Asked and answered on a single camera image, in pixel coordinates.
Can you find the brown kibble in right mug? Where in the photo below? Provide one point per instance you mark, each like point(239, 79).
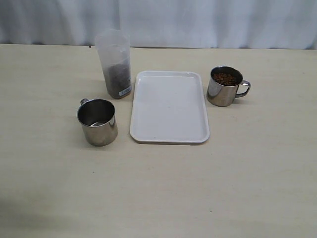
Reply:
point(225, 79)

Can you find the steel mug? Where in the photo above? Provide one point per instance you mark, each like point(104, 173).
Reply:
point(223, 96)
point(98, 121)

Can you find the white curtain backdrop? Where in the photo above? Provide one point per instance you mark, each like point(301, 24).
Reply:
point(264, 24)

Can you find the white plastic tray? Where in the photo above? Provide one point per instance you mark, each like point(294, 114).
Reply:
point(169, 107)

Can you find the translucent plastic tumbler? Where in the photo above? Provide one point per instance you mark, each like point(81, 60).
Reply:
point(113, 47)

